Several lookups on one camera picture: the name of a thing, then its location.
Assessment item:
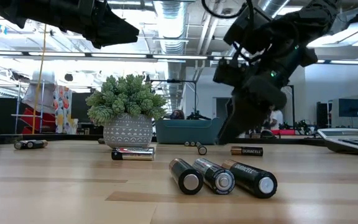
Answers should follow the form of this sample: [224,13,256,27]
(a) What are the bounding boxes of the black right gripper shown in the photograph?
[213,46,319,146]

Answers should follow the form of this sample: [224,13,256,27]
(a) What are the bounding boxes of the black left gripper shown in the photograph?
[50,0,140,50]

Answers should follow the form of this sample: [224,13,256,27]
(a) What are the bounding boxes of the long ceiling light bar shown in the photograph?
[0,49,358,66]

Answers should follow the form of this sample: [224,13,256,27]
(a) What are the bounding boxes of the person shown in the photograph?
[268,105,285,131]
[170,109,186,121]

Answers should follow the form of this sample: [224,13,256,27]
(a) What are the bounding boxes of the red box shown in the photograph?
[272,129,296,137]

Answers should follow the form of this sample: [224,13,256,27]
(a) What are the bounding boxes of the dark teal plastic bin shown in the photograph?
[154,118,223,146]

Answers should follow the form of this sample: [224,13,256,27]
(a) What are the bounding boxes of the artificial succulent in grey pot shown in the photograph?
[85,73,168,150]

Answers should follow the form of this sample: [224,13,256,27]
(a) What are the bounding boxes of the colourful patterned banner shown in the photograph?
[53,85,74,135]

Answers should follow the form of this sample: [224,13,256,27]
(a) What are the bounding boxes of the grey desk calculator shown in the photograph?
[316,128,358,157]

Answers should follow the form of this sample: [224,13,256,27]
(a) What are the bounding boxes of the red board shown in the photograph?
[19,106,57,135]

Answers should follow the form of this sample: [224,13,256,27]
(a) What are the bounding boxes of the black background stand frame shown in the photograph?
[286,83,296,131]

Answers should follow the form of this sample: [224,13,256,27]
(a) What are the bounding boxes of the silver spiral ventilation duct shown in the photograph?
[152,0,188,121]
[255,0,291,19]

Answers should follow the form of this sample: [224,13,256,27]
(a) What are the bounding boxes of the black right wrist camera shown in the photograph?
[223,4,262,47]

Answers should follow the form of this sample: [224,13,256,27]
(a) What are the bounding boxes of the dark wall monitor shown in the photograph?
[338,98,358,118]

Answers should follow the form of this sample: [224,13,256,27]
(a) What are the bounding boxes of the black metal table frame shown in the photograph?
[0,133,332,147]

